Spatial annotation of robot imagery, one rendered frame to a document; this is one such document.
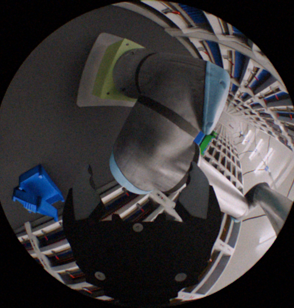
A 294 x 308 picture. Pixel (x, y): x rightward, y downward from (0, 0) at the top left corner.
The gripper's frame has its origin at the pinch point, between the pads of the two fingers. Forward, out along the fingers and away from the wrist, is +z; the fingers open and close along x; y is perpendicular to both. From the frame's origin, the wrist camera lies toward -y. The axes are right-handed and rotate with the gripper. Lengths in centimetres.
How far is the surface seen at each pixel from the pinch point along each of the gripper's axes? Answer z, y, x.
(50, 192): 13, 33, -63
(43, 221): -7, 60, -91
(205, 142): 59, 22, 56
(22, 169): 3, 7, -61
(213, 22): 12, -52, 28
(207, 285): -77, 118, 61
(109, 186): 51, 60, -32
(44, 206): -2, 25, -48
